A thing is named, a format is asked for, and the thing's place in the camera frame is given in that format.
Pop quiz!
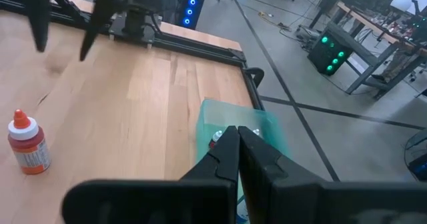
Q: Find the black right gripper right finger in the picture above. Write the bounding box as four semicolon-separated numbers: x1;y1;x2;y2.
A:
238;126;427;224

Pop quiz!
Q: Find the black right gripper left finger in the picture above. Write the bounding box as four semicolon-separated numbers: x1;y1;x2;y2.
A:
61;125;241;224

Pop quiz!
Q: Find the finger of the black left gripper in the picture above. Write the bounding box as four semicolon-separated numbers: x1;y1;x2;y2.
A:
16;0;51;53
79;0;134;62

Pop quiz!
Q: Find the small white-capped dropper bottle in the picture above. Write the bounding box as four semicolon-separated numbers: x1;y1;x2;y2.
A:
208;129;224;149

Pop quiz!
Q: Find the orange food coloring bottle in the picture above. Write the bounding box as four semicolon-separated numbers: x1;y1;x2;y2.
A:
7;109;51;175

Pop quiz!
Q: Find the computer tower with blue lights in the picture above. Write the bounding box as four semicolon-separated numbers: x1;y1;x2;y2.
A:
175;0;207;31

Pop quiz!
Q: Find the teal translucent plastic tray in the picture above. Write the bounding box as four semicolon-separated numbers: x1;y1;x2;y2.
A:
195;99;290;224

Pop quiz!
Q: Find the computer tower with green lights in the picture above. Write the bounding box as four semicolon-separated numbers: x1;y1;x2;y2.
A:
306;30;355;77

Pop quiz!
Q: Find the person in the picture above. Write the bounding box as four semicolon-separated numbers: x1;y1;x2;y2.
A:
371;45;427;85

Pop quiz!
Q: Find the wooden desk with grey legs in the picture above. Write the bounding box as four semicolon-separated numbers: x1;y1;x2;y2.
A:
308;0;427;101

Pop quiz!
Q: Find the white desk lamp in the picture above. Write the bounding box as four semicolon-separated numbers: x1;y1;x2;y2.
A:
389;0;414;13

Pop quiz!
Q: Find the black aluminium table frame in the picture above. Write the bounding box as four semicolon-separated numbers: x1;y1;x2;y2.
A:
0;0;266;113

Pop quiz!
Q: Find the black clamp handle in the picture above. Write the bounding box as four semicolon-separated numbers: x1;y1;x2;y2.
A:
244;67;266;89

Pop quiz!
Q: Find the yellow cable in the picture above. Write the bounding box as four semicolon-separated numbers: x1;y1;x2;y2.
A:
257;11;292;31

